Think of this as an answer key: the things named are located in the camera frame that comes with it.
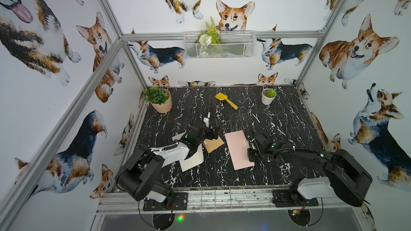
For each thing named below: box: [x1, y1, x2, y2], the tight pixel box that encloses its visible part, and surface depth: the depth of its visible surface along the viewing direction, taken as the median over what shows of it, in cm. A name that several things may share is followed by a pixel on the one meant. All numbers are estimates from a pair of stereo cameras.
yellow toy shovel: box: [215, 92, 239, 111], surface depth 116 cm
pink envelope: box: [224, 129, 256, 171], surface depth 92 cm
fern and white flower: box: [198, 16, 222, 58], surface depth 85 cm
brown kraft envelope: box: [202, 135, 225, 154], surface depth 94 cm
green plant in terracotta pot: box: [143, 86, 173, 114], surface depth 97 cm
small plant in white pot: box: [261, 87, 277, 105], surface depth 106 cm
